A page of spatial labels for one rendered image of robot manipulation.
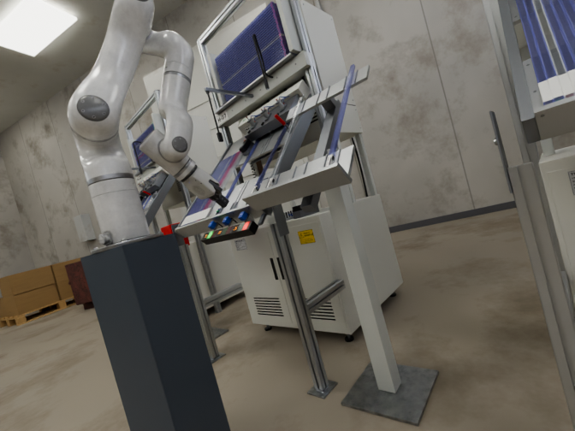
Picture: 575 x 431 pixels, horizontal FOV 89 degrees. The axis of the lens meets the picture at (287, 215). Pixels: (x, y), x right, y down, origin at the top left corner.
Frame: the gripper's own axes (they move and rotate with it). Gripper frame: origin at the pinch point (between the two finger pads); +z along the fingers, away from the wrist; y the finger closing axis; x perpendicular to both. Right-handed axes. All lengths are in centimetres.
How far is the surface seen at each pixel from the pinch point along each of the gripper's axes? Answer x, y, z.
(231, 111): 81, -46, -6
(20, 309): -60, -583, 21
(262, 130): 57, -15, 5
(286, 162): 28.0, 9.9, 11.4
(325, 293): -11, 14, 51
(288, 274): -13.3, 13.0, 30.5
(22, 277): -16, -586, -8
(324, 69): 98, 10, 9
